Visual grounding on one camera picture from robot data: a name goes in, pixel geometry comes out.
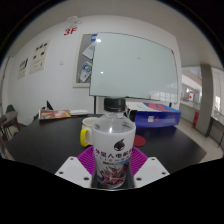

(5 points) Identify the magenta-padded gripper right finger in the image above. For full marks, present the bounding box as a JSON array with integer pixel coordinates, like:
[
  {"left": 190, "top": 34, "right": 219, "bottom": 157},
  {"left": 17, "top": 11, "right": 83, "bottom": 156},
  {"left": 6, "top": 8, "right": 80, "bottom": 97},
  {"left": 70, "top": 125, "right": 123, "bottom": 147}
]
[{"left": 129, "top": 147, "right": 170, "bottom": 188}]

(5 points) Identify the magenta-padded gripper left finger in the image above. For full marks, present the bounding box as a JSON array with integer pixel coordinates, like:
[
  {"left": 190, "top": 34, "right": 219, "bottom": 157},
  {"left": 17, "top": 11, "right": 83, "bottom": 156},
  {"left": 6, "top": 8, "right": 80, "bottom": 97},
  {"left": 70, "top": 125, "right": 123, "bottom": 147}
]
[{"left": 54, "top": 145, "right": 96, "bottom": 188}]

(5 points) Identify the clear bottle with white label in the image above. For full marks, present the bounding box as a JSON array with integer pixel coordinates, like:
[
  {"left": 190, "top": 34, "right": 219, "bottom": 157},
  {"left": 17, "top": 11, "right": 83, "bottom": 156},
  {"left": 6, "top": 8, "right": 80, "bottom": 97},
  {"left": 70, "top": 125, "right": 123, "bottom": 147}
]
[{"left": 91, "top": 97, "right": 137, "bottom": 190}]

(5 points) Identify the flat round red coaster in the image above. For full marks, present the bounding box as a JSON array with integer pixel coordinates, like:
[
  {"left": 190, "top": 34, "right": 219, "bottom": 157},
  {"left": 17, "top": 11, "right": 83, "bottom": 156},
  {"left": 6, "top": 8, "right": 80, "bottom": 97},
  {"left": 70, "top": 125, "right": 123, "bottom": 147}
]
[{"left": 133, "top": 134, "right": 148, "bottom": 148}]

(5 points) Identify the blue and white cardboard box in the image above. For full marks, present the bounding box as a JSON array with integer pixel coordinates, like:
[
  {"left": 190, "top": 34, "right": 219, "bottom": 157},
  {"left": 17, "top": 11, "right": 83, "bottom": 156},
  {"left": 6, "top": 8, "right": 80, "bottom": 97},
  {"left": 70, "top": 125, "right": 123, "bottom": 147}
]
[{"left": 125, "top": 101, "right": 182, "bottom": 129}]

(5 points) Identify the small white flat device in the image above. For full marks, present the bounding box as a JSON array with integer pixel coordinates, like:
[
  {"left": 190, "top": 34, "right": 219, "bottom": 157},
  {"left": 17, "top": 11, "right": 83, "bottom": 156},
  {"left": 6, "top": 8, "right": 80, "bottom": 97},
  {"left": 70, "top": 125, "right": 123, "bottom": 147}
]
[{"left": 69, "top": 109, "right": 90, "bottom": 117}]

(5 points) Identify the colourful flat book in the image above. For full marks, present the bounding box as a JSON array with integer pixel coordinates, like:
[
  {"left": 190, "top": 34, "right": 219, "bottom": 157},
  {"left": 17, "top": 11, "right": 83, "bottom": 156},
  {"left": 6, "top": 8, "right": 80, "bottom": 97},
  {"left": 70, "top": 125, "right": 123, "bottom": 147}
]
[{"left": 38, "top": 109, "right": 72, "bottom": 120}]

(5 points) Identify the red fire extinguisher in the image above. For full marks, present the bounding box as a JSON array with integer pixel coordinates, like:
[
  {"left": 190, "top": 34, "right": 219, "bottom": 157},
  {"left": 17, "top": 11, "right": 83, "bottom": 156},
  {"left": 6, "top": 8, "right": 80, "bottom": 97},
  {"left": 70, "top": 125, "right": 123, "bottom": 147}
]
[{"left": 192, "top": 111, "right": 200, "bottom": 127}]

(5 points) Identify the dark wooden chair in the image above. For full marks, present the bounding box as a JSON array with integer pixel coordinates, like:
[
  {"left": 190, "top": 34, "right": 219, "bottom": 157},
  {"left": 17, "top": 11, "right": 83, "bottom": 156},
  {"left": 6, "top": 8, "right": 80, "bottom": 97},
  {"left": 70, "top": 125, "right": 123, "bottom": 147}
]
[{"left": 0, "top": 104, "right": 21, "bottom": 148}]

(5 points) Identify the large whiteboard on stand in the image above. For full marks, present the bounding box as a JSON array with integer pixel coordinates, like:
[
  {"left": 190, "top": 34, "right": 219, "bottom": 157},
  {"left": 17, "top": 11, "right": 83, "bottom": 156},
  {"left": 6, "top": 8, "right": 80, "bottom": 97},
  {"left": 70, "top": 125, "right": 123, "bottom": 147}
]
[{"left": 88, "top": 31, "right": 179, "bottom": 114}]

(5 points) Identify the grey notice board with papers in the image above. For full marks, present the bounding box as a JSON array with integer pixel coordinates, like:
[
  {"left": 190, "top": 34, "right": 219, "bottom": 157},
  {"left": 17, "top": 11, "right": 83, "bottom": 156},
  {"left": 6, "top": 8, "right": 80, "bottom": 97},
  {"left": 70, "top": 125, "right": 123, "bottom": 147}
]
[{"left": 72, "top": 33, "right": 98, "bottom": 88}]

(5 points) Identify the white mug with yellow handle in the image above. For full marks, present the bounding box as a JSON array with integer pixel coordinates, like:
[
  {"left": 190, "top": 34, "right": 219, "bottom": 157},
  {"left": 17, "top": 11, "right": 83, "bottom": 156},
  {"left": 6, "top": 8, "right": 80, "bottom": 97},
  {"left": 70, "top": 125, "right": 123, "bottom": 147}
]
[{"left": 79, "top": 116, "right": 100, "bottom": 148}]

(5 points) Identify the small white wall poster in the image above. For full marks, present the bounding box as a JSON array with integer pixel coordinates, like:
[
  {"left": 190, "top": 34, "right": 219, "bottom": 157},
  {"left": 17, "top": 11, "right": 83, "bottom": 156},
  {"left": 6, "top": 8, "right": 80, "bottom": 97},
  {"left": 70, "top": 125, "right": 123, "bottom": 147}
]
[{"left": 17, "top": 57, "right": 30, "bottom": 80}]

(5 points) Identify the large white wall poster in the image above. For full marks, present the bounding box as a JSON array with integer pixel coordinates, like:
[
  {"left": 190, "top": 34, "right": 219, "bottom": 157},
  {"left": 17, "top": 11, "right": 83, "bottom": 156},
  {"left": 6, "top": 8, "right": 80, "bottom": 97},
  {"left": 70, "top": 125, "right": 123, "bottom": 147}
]
[{"left": 29, "top": 40, "right": 52, "bottom": 74}]

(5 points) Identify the white wall-mounted fixture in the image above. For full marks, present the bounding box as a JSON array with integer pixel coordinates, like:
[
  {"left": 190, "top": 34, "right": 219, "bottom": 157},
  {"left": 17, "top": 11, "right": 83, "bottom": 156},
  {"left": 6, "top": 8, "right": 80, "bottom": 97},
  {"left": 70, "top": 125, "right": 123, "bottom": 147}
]
[{"left": 66, "top": 15, "right": 83, "bottom": 26}]

